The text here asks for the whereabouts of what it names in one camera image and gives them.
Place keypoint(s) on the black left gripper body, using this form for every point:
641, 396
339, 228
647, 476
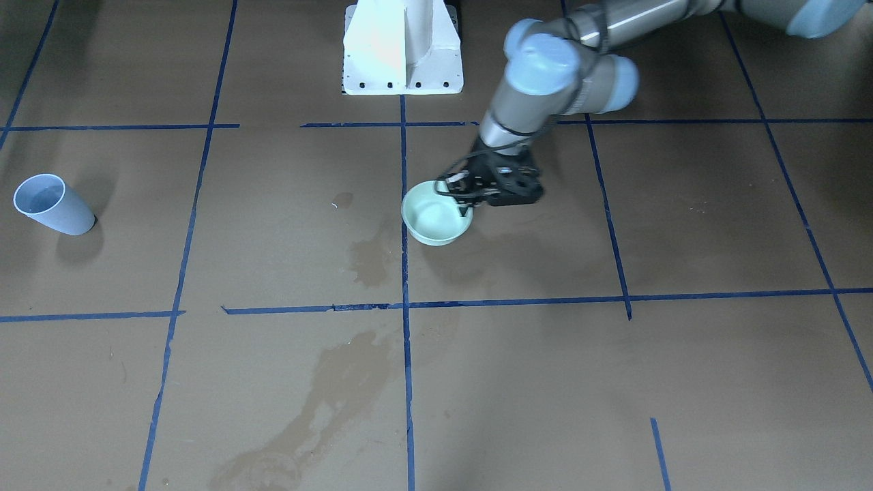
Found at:
488, 168

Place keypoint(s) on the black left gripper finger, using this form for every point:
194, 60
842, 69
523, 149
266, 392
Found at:
466, 206
459, 182

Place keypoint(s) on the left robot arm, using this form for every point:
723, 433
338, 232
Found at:
570, 66

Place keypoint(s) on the light green bowl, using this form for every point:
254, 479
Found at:
432, 218

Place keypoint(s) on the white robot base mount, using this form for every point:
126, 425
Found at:
402, 47

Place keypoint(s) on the light blue plastic cup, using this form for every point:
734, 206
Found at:
49, 200

